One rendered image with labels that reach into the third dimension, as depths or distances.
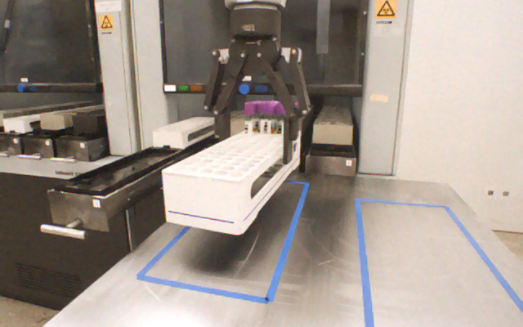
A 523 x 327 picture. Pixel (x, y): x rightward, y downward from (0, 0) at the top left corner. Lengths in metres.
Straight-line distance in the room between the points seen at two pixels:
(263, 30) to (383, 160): 0.62
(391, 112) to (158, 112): 0.72
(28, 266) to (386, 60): 1.55
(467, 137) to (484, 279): 1.83
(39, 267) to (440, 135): 2.15
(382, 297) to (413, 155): 1.85
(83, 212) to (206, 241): 0.33
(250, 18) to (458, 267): 0.40
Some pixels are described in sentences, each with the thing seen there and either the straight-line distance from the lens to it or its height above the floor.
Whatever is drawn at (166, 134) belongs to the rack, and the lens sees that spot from 0.95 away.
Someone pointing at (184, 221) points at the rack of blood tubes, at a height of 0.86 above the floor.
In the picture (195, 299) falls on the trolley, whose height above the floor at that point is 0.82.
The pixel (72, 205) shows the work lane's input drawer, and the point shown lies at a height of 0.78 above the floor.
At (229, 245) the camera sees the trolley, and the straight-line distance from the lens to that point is 0.41.
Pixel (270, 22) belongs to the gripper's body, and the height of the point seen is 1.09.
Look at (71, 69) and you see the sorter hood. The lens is 1.30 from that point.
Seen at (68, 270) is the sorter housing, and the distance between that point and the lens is 1.50.
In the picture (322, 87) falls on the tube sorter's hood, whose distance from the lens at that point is 0.92.
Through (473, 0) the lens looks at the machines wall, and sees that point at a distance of 2.20.
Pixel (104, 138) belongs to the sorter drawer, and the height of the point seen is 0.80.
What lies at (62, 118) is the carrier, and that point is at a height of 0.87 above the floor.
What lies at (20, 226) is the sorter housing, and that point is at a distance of 1.58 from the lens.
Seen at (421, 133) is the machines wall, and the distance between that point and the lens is 2.14.
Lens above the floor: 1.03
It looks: 14 degrees down
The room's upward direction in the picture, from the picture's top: straight up
